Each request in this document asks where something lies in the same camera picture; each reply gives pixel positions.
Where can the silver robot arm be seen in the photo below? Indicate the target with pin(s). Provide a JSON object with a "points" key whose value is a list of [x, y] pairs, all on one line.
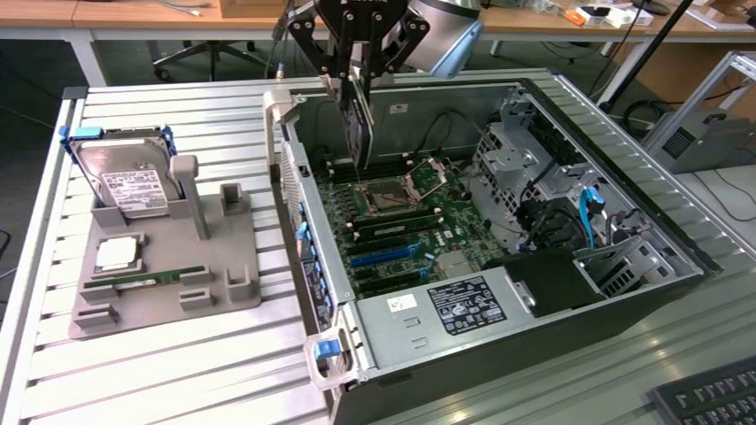
{"points": [[455, 44]]}

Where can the silver chipset heat sink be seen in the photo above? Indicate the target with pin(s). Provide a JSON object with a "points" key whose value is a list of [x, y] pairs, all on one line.
{"points": [[458, 265]]}

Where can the green motherboard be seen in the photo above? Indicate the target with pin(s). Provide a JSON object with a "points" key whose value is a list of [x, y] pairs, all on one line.
{"points": [[455, 208]]}

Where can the CPU socket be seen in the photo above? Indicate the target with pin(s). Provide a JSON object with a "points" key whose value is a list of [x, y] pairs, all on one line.
{"points": [[387, 199]]}

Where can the black office chair base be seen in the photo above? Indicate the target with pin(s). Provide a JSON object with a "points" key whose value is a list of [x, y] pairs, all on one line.
{"points": [[213, 53]]}

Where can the grey computer tower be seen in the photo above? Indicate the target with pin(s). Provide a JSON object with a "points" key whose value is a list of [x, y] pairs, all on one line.
{"points": [[709, 141]]}

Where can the grey metal disk bay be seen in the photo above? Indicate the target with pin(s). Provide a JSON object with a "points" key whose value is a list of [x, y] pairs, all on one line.
{"points": [[626, 265]]}

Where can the black expansion slot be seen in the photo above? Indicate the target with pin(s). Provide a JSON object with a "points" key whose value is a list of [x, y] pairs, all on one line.
{"points": [[378, 248], [390, 279], [393, 290]]}

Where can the brown wooden box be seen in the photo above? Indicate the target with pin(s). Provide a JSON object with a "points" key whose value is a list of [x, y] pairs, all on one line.
{"points": [[254, 8]]}

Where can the silver CPU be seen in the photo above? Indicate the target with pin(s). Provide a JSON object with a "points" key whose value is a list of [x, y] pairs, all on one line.
{"points": [[118, 254]]}

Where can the metal socket cover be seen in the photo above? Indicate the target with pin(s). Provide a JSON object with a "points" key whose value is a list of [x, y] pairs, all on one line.
{"points": [[429, 177]]}

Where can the graphics card with metal bracket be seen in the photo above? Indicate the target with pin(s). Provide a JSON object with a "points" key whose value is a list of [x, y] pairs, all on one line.
{"points": [[358, 133]]}

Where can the black tripod pole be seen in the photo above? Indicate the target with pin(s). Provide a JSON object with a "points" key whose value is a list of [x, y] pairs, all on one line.
{"points": [[650, 48]]}

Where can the hard disk in blue carrier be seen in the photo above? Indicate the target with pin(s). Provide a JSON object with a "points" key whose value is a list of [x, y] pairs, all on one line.
{"points": [[130, 177]]}

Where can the grey plastic parts rack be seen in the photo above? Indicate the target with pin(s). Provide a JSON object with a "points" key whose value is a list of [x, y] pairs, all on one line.
{"points": [[171, 248]]}

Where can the grey metal drive cage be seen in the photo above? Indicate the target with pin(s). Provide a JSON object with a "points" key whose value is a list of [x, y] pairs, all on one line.
{"points": [[502, 155]]}

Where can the open black PC case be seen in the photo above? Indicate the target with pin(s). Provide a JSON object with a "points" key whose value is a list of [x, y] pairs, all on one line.
{"points": [[502, 354]]}

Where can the green RAM stick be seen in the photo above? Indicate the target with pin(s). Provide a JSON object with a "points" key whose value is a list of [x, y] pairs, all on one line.
{"points": [[154, 279]]}

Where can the wooden top desk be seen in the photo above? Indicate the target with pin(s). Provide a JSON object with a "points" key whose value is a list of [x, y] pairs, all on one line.
{"points": [[531, 20], [118, 15]]}

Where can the black installed RAM stick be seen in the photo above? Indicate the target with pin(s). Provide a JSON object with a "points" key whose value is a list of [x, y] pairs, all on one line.
{"points": [[390, 230]]}

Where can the black keyboard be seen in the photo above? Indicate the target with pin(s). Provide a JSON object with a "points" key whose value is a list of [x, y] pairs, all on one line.
{"points": [[715, 398]]}

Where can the grey power supply unit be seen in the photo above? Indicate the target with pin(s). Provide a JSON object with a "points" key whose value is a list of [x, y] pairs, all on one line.
{"points": [[390, 336]]}

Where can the small orange box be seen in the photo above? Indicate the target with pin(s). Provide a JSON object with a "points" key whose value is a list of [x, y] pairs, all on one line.
{"points": [[574, 17]]}

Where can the aluminium profile frame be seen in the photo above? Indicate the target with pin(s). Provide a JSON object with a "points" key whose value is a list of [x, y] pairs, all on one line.
{"points": [[703, 88]]}

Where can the thin metal locking lever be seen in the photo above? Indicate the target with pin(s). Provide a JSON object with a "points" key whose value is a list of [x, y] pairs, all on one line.
{"points": [[359, 177]]}

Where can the small white box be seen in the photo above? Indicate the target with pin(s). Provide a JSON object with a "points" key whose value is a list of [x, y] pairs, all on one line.
{"points": [[629, 18]]}

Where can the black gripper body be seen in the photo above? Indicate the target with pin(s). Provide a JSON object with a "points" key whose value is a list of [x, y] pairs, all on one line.
{"points": [[361, 17]]}

